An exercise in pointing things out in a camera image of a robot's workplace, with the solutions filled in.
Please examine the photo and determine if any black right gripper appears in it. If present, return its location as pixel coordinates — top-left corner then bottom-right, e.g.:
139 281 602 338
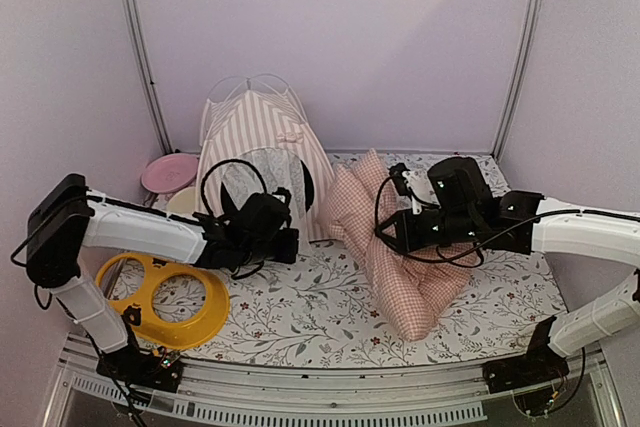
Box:
376 207 479 253

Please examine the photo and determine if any pink gingham cushion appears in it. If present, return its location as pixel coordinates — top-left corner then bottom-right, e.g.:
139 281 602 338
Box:
320 150 479 342

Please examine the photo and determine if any cream cat-ear pet bowl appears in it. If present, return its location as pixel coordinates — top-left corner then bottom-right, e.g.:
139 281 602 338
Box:
166 186 196 219

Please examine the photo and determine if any striped pet tent fabric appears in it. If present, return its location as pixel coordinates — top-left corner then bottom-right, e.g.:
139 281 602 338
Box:
196 83 334 249

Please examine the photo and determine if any yellow double bowl holder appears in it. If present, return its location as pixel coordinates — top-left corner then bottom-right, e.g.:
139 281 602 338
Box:
96 253 230 351

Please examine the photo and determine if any white flexible tent pole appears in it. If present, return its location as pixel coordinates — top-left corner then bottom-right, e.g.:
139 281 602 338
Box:
207 76 251 103

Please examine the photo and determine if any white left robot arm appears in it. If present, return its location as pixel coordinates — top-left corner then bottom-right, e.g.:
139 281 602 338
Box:
10 174 299 381

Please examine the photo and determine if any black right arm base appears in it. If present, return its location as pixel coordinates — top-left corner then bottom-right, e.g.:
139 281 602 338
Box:
482 316 569 393

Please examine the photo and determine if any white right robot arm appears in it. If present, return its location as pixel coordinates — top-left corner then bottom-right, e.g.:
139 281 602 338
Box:
374 156 639 383

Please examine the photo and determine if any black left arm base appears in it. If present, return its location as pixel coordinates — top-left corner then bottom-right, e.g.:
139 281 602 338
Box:
96 323 184 393

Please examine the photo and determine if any pink bowl behind tent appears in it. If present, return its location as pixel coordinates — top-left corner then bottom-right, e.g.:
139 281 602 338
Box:
140 153 199 194

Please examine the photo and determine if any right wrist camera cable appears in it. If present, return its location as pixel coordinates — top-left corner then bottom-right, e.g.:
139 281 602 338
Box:
374 162 486 268

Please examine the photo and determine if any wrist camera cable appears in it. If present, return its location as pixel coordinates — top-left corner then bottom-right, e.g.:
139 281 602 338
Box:
374 162 486 268
199 159 271 221

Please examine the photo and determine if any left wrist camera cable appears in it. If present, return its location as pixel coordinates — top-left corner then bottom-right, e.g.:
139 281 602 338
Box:
199 159 271 221

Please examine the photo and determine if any front aluminium rail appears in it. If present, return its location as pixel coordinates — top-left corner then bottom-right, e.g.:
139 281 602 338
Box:
43 335 626 426

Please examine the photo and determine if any left aluminium frame post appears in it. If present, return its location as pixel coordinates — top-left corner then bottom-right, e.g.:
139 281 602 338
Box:
122 0 174 154

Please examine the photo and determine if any aluminium frame post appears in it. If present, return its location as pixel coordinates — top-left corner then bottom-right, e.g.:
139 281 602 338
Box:
491 0 543 163
122 0 174 154

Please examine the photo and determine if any right aluminium frame post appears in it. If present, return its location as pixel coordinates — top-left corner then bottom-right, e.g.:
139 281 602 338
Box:
491 0 543 163

